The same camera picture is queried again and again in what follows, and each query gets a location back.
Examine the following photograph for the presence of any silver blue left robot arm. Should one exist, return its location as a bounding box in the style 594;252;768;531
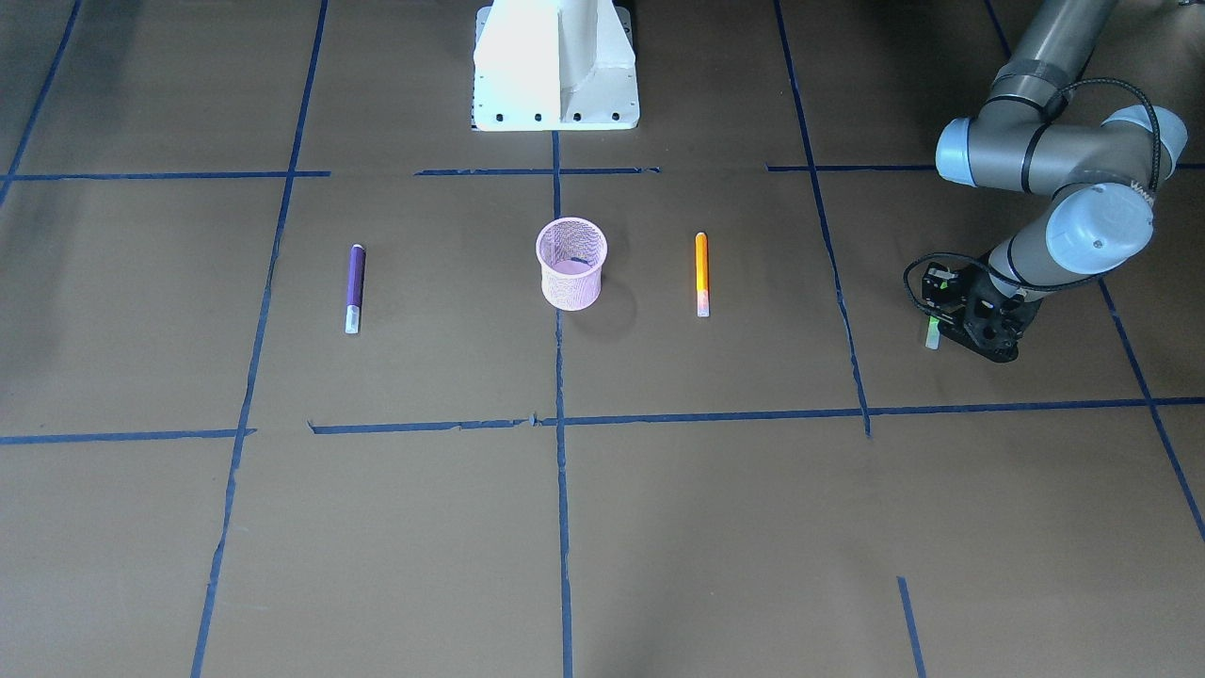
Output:
917;1;1188;362

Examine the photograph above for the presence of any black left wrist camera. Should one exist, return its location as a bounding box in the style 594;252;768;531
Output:
922;263;965;316

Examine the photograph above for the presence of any orange highlighter pen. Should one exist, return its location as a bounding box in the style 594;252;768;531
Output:
694;232;711;318

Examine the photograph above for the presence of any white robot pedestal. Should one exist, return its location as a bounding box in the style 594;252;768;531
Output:
471;1;641;132

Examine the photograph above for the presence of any pink mesh pen holder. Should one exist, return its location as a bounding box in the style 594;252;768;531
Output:
535;218;609;312

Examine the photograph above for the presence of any green highlighter pen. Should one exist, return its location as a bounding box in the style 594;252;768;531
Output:
924;316;941;350

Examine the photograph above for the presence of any purple highlighter pen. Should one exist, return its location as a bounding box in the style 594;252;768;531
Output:
345;243;366;335

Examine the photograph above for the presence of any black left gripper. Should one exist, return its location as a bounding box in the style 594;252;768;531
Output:
953;266;1042;362

